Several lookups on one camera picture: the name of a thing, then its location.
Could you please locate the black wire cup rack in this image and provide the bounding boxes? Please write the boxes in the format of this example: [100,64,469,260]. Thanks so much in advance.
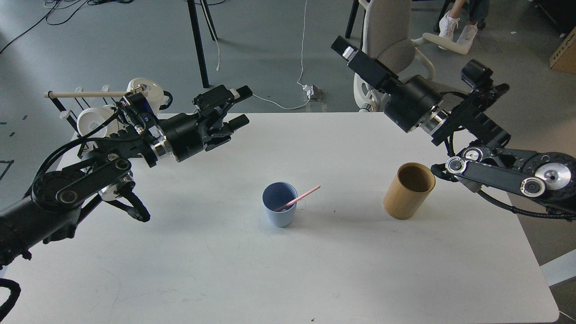
[44,85,135,140]

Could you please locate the white mug on rack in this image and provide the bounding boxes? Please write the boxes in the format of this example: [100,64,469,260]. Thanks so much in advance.
[127,77,173,115]

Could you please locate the blue plastic cup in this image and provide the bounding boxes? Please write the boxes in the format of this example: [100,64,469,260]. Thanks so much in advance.
[262,182,298,228]

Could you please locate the white sneakers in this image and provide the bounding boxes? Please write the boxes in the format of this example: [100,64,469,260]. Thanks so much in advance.
[438,10,478,49]

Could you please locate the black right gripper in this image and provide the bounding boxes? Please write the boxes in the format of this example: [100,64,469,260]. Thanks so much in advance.
[331,36,442,133]

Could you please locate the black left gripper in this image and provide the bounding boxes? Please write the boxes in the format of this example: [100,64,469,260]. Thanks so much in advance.
[160,85,253,162]

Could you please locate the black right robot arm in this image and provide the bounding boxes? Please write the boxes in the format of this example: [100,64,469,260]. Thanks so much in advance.
[331,36,575,221]

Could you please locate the pink chopstick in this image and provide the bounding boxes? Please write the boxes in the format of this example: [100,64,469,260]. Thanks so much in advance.
[275,185,321,212]

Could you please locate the black floor cables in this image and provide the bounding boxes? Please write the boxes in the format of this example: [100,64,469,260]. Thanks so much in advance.
[0,0,135,54]

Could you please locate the bamboo cylinder holder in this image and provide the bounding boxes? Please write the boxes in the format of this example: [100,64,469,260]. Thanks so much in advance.
[383,162,436,220]

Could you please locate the grey office chair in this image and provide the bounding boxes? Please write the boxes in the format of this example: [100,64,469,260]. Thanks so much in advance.
[359,0,468,110]

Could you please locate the black table leg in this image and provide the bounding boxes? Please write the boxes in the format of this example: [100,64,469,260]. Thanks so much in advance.
[185,0,218,89]

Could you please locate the cardboard box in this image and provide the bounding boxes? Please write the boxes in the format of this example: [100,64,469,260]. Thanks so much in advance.
[549,27,576,74]

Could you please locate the white power cable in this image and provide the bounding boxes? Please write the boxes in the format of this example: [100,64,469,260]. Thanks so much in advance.
[193,0,315,113]

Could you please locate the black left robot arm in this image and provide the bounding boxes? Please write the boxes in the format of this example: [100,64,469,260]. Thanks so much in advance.
[0,85,253,267]

